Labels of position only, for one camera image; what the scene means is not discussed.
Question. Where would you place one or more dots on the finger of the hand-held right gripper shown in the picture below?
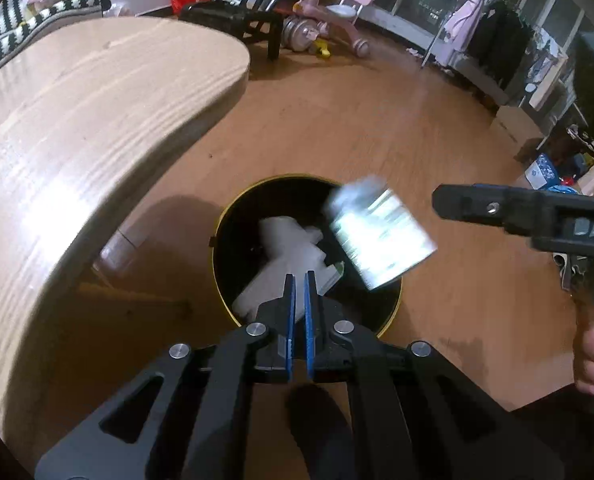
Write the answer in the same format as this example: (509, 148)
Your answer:
(477, 205)

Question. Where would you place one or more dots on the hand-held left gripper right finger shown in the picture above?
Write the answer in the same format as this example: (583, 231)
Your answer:
(311, 320)

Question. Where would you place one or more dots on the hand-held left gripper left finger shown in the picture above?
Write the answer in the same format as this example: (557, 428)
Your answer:
(290, 320)

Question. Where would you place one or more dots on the white paper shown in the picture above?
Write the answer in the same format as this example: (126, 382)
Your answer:
(287, 250)

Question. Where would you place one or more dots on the silver foil packet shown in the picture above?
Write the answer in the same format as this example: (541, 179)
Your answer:
(382, 235)

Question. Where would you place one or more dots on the black bin with yellow rim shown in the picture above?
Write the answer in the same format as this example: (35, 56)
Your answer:
(227, 240)

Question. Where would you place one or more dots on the blue patterned box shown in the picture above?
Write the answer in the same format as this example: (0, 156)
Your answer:
(542, 170)

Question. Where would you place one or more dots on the cardboard box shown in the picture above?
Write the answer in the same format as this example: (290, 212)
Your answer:
(514, 122)

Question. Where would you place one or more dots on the black hanging clothes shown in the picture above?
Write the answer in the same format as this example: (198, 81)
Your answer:
(502, 40)

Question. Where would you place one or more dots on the pink hanging jacket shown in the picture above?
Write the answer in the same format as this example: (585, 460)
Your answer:
(462, 20)

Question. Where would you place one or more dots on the pink children's tricycle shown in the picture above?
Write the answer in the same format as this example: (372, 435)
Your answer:
(337, 10)

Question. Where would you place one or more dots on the black stool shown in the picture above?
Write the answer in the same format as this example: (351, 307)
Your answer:
(237, 15)

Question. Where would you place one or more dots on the black and white striped sofa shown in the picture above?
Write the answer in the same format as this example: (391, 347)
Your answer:
(37, 15)

